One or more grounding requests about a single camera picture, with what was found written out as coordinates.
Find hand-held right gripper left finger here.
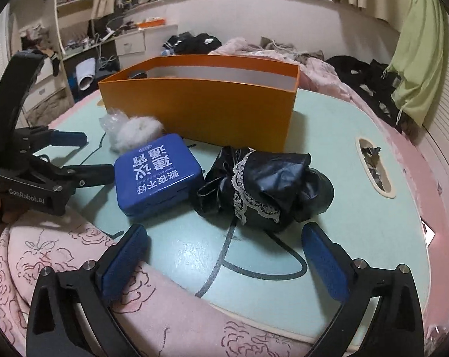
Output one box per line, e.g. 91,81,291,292
25,224,151,357

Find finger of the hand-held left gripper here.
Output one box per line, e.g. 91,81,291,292
31,156,116,194
21,126,88,153

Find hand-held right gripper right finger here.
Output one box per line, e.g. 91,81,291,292
301,222,424,357

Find white fluffy scrunchie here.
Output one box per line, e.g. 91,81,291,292
111,113,165,153

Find blue tin box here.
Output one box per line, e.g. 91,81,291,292
114,133,203,219

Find black bag with lace trim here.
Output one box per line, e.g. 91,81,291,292
197,146,336,231

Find orange cardboard box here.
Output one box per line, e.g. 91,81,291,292
98,54,300,153

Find clear plastic wrap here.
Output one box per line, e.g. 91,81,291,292
99,109,130,138

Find white drawer cabinet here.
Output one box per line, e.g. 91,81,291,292
24,59,67,108

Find white object under desk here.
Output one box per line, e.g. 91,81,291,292
76,57,96,90

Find pink floral blanket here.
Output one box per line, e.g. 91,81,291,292
0,208,322,357

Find crumpled foil scraps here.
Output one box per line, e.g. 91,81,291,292
360,139,391,194

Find white desk with drawer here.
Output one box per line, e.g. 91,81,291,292
63,24,178,71

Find pink bed sheet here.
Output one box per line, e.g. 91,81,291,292
336,78,449,231

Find small black clothes pile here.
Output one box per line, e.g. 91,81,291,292
161,33,222,56

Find white louvred door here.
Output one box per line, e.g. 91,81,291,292
407,18,449,253

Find pink bed quilt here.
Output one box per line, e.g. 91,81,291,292
208,37,407,127

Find large black clothes pile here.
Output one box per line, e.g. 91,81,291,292
327,55,415,131

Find green hanging cloth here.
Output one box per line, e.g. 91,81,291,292
390,0,448,127

